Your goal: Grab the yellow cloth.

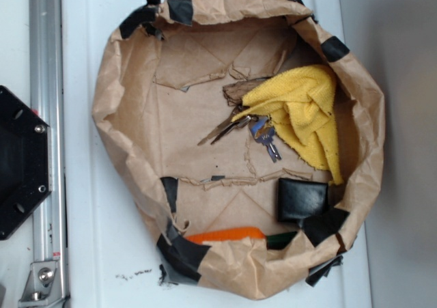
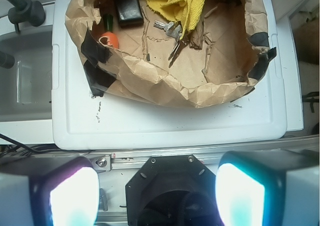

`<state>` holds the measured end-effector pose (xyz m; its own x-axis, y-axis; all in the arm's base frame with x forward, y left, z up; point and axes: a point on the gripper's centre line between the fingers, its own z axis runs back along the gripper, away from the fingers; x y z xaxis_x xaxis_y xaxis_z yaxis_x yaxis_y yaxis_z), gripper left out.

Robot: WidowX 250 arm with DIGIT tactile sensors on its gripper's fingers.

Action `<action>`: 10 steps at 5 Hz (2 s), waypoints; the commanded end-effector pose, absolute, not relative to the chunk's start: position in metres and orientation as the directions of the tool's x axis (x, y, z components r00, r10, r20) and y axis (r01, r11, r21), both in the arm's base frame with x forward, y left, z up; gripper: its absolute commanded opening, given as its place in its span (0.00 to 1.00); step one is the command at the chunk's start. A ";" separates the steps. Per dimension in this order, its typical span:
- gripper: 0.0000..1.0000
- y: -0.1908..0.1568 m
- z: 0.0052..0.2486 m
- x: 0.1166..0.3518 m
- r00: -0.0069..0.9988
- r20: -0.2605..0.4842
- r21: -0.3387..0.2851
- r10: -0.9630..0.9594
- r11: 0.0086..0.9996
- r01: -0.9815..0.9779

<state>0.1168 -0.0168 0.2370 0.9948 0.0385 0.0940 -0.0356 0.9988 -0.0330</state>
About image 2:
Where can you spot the bunch of silver keys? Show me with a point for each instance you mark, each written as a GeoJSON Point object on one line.
{"type": "Point", "coordinates": [174, 30]}

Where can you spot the black sink faucet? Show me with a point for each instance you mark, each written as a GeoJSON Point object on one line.
{"type": "Point", "coordinates": [26, 11]}

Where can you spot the black rectangular wallet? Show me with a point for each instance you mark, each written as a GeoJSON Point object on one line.
{"type": "Point", "coordinates": [128, 13]}

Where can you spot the yellow cloth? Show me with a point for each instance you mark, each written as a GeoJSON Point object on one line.
{"type": "Point", "coordinates": [186, 12]}

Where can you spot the orange toy carrot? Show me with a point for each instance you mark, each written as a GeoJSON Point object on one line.
{"type": "Point", "coordinates": [108, 38]}

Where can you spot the black octagonal mount plate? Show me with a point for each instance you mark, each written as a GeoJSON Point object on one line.
{"type": "Point", "coordinates": [172, 190]}

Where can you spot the aluminium frame rail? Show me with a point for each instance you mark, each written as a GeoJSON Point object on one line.
{"type": "Point", "coordinates": [209, 154]}

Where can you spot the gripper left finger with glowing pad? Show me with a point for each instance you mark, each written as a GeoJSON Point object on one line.
{"type": "Point", "coordinates": [48, 191]}

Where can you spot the crumpled brown paper bag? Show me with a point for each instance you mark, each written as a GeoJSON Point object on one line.
{"type": "Point", "coordinates": [228, 53]}

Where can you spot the white plastic cutting board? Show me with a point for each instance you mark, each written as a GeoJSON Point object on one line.
{"type": "Point", "coordinates": [81, 121]}

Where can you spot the white sink basin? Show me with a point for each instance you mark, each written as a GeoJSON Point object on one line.
{"type": "Point", "coordinates": [25, 88]}

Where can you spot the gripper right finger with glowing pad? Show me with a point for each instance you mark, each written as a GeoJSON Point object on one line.
{"type": "Point", "coordinates": [269, 187]}

